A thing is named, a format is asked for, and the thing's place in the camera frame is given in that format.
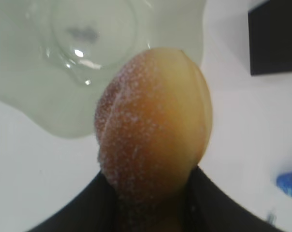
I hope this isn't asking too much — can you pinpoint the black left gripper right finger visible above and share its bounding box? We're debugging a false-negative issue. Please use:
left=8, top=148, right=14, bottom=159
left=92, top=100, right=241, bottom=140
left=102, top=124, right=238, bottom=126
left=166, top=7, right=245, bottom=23
left=184, top=167, right=269, bottom=232

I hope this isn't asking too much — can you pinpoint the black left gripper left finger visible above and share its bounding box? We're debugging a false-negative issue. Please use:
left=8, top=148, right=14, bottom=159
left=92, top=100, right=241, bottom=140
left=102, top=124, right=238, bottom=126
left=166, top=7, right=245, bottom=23
left=31, top=173, right=117, bottom=232

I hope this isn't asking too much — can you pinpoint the sugared toy bread bun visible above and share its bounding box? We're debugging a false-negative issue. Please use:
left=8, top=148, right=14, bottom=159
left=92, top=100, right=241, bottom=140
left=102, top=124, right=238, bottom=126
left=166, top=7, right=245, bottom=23
left=94, top=47, right=213, bottom=232

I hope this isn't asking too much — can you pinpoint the blue pencil sharpener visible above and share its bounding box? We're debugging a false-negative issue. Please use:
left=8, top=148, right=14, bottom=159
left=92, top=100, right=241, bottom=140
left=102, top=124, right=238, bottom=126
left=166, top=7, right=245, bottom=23
left=276, top=172, right=292, bottom=197

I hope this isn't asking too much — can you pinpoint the pale green wavy glass plate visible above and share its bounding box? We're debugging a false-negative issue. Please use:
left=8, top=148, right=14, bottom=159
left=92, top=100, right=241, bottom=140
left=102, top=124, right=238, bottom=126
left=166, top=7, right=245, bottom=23
left=0, top=0, right=206, bottom=138

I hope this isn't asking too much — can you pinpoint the black mesh pen holder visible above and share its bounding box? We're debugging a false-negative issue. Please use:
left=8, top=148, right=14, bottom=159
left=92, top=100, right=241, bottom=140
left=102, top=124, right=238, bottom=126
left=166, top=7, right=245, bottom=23
left=248, top=0, right=292, bottom=76

